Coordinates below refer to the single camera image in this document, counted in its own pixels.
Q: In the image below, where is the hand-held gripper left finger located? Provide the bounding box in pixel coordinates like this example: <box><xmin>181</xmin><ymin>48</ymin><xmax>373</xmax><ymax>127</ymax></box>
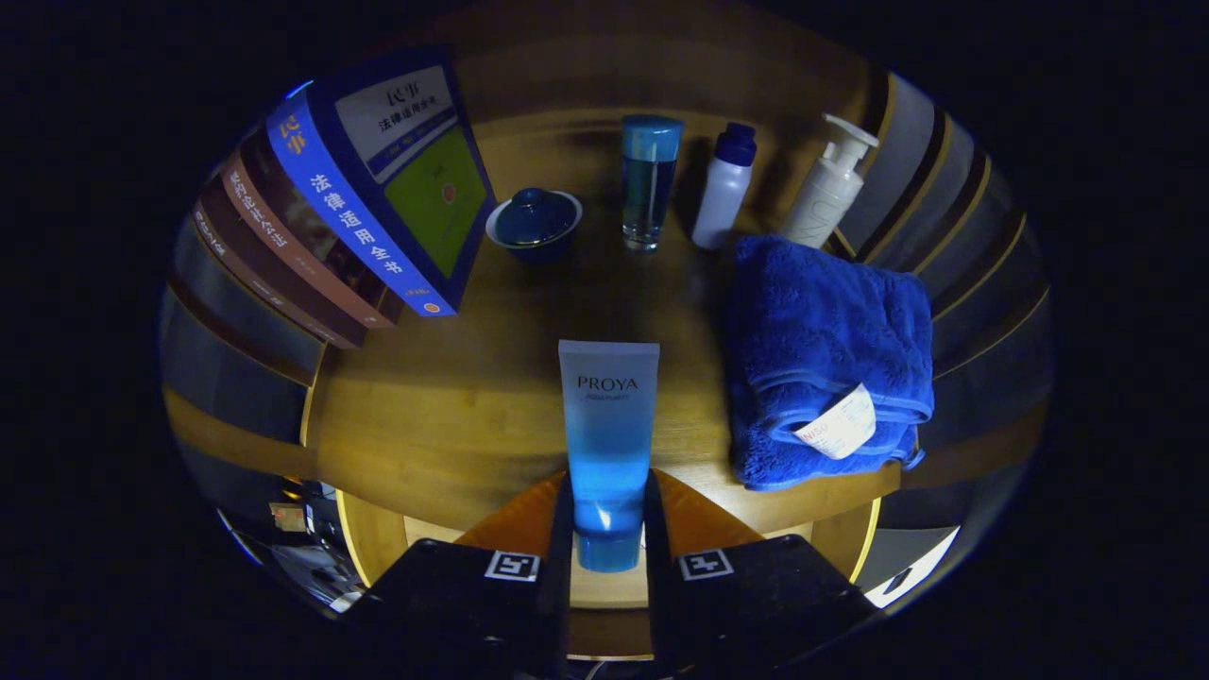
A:
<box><xmin>345</xmin><ymin>470</ymin><xmax>575</xmax><ymax>680</ymax></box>

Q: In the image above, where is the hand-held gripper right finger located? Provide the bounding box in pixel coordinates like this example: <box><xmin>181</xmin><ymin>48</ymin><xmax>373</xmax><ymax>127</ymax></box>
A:
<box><xmin>644</xmin><ymin>469</ymin><xmax>879</xmax><ymax>680</ymax></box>

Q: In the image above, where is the blue cosmetic tube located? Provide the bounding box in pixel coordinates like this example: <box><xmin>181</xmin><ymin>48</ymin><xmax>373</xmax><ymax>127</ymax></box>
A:
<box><xmin>557</xmin><ymin>340</ymin><xmax>661</xmax><ymax>574</ymax></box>

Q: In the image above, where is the wooden countertop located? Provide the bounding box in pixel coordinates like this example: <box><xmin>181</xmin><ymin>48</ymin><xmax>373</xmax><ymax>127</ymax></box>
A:
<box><xmin>302</xmin><ymin>109</ymin><xmax>908</xmax><ymax>535</ymax></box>

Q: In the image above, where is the wooden cabinet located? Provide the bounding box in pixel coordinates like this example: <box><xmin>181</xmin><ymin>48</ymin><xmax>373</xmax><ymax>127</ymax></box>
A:
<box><xmin>159</xmin><ymin>28</ymin><xmax>1054</xmax><ymax>662</ymax></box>

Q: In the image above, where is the folded blue towel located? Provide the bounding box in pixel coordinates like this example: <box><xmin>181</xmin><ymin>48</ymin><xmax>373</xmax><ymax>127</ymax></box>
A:
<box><xmin>725</xmin><ymin>234</ymin><xmax>936</xmax><ymax>492</ymax></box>

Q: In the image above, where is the dark brown book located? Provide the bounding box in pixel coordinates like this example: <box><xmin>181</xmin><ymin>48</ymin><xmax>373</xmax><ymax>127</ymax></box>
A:
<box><xmin>192</xmin><ymin>179</ymin><xmax>369</xmax><ymax>350</ymax></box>

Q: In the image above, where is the blue lidded teacup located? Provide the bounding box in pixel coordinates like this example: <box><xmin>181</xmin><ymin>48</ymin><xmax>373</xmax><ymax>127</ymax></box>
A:
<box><xmin>485</xmin><ymin>187</ymin><xmax>584</xmax><ymax>265</ymax></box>

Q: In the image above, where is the reddish brown book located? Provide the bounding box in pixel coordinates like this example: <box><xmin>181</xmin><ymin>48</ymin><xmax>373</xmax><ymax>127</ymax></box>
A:
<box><xmin>219</xmin><ymin>132</ymin><xmax>405</xmax><ymax>330</ymax></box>

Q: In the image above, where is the blue book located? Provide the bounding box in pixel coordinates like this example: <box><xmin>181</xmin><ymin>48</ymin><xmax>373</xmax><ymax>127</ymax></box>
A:
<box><xmin>265</xmin><ymin>47</ymin><xmax>497</xmax><ymax>318</ymax></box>

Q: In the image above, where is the white bottle with blue cap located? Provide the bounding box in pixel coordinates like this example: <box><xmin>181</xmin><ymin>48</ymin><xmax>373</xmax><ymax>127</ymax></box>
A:
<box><xmin>691</xmin><ymin>123</ymin><xmax>758</xmax><ymax>250</ymax></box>

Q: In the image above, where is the white pump bottle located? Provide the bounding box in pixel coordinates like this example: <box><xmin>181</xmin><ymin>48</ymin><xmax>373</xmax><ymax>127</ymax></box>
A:
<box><xmin>776</xmin><ymin>114</ymin><xmax>880</xmax><ymax>249</ymax></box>

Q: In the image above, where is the blue glass bottle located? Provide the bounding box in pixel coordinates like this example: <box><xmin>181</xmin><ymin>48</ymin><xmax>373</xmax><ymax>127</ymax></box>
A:
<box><xmin>621</xmin><ymin>114</ymin><xmax>684</xmax><ymax>253</ymax></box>

